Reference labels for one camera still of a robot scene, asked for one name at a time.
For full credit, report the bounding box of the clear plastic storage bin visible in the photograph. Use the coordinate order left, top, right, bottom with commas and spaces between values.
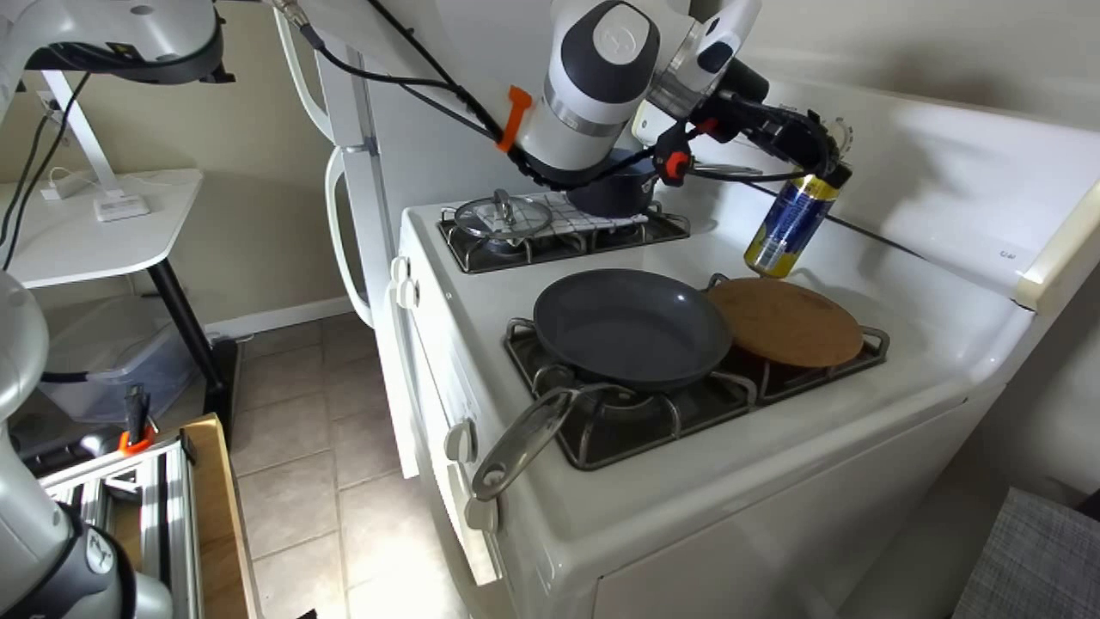
31, 293, 199, 435

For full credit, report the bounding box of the white oven door handle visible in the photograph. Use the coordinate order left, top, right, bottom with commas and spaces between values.
385, 253, 507, 591

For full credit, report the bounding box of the grey woven basket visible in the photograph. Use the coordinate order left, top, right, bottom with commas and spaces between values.
948, 486, 1100, 619

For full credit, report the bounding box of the orange clamp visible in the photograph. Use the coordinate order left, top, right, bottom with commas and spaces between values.
113, 386, 161, 456

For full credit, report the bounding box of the aluminium frame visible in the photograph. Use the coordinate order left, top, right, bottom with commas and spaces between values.
37, 435, 210, 619

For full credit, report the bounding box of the round wooden mat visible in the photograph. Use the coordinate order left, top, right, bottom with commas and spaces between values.
702, 275, 869, 375

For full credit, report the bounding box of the wooden board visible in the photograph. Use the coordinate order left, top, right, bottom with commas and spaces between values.
178, 412, 265, 619

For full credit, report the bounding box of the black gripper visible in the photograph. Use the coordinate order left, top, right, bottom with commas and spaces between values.
703, 92, 858, 191

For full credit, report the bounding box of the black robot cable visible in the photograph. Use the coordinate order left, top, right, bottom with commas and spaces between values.
270, 0, 663, 195

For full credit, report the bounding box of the black stove burner grate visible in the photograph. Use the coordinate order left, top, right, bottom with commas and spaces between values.
437, 188, 694, 280
502, 268, 896, 474

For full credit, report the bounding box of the small white box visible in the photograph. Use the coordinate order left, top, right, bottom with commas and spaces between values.
94, 187, 155, 225

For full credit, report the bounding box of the white table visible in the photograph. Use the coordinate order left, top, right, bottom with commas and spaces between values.
0, 166, 241, 448

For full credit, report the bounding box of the white refrigerator door handle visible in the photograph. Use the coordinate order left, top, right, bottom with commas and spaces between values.
269, 0, 347, 149
318, 143, 380, 335

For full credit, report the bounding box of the white refrigerator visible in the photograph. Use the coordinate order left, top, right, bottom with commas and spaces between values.
269, 0, 692, 486

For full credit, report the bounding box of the glass pot lid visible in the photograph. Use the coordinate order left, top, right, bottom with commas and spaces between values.
445, 187, 558, 262

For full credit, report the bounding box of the grey frying pan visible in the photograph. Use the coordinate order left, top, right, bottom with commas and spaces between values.
465, 265, 738, 504

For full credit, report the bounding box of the orange cable clip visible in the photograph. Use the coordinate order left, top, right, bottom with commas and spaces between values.
491, 81, 540, 159

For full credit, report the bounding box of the white stove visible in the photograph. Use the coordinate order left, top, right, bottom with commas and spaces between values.
388, 55, 1100, 619

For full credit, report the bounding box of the blue yellow lemon soda can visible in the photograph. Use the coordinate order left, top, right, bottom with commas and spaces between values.
742, 171, 843, 282

